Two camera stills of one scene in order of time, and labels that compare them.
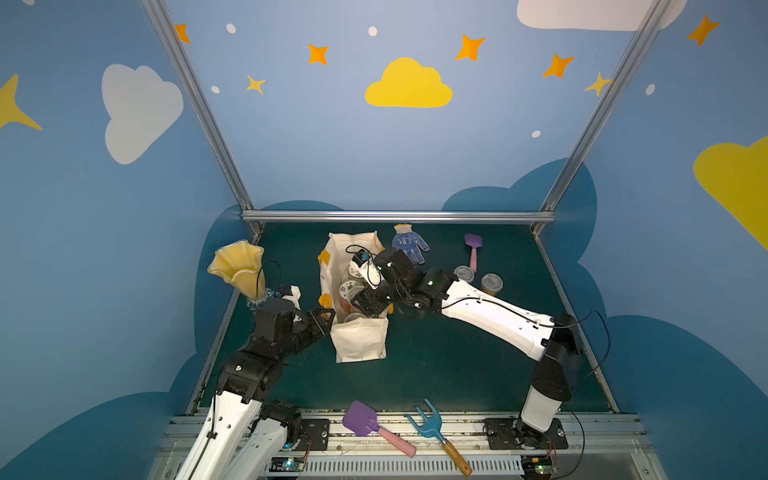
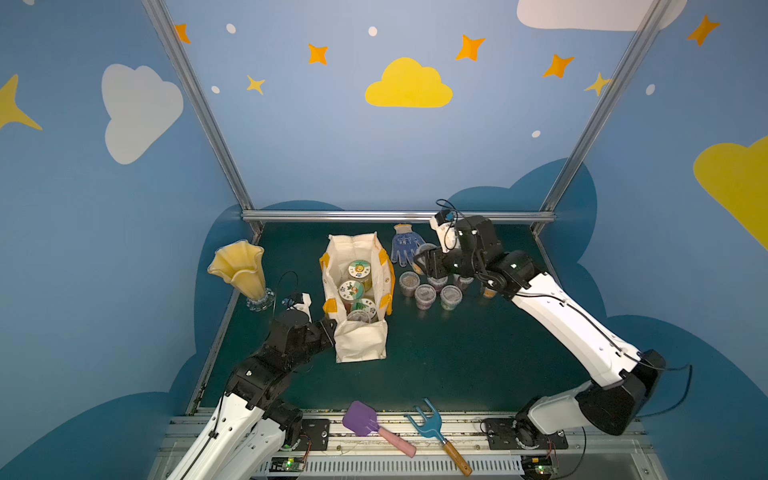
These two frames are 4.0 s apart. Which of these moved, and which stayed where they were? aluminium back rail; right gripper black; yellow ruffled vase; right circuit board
Moved: right gripper black
Stayed: right circuit board; aluminium back rail; yellow ruffled vase
